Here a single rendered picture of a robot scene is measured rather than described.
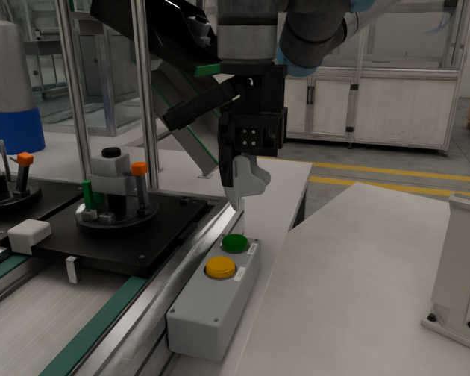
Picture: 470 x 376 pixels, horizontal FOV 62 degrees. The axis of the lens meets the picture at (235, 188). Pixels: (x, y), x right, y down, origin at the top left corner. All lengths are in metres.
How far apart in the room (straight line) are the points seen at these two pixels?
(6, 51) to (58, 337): 1.15
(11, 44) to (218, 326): 1.28
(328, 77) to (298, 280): 3.99
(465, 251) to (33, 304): 0.60
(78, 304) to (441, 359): 0.51
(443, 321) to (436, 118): 4.14
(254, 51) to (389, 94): 4.18
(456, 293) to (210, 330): 0.35
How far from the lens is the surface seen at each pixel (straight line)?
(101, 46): 1.68
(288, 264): 0.77
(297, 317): 0.65
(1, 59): 1.56
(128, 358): 0.45
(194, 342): 0.51
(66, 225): 0.72
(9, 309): 0.65
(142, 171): 0.64
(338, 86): 4.63
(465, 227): 0.60
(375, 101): 4.65
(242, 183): 0.55
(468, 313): 0.65
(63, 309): 0.61
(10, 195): 0.83
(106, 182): 0.67
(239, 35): 0.49
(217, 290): 0.53
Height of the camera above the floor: 1.27
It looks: 22 degrees down
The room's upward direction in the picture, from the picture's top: straight up
